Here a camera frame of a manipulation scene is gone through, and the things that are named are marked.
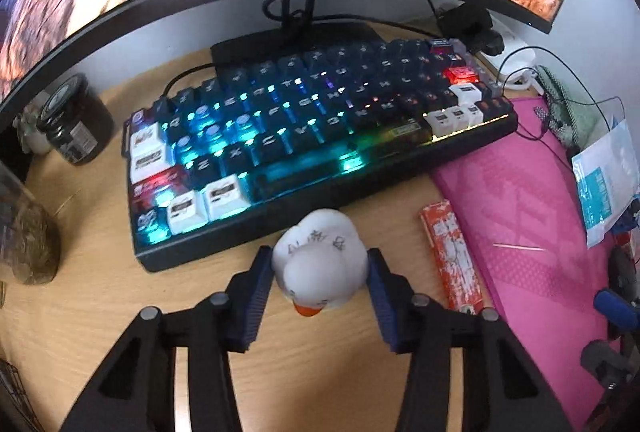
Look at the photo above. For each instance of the pink desk mat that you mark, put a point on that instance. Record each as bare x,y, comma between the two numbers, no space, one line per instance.
525,212

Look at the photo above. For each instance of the green mesh cloth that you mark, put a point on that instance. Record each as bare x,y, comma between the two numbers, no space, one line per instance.
560,97

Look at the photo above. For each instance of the white rubber duck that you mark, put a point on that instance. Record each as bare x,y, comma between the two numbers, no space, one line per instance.
320,262

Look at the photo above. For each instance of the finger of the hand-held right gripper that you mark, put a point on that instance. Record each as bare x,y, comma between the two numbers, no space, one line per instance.
602,359
612,305

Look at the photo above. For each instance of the black power adapter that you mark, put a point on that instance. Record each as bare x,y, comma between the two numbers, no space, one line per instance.
465,20

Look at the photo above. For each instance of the white power strip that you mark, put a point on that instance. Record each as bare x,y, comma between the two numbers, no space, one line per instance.
520,60

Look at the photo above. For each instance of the white blue mask pack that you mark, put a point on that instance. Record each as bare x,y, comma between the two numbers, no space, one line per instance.
600,182

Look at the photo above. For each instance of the wooden toothpick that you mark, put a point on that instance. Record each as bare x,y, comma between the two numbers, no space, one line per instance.
517,246

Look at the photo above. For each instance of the small white figurine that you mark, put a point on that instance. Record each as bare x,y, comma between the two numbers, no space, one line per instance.
30,132

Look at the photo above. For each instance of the backlit mechanical keyboard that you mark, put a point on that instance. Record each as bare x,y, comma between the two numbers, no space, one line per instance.
310,112

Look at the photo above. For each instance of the clear container with tea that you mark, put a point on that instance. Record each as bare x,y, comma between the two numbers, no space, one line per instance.
30,237

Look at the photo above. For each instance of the red white candy packet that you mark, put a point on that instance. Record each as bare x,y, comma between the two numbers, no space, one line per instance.
450,252

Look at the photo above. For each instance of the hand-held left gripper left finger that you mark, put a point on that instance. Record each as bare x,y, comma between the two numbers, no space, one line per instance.
255,302

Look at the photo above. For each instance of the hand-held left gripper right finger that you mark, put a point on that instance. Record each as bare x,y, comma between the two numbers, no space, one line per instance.
382,307

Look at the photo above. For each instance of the black monitor stand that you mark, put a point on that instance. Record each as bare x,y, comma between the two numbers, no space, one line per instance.
300,40

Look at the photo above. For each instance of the black jar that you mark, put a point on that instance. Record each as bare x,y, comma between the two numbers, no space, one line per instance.
75,122

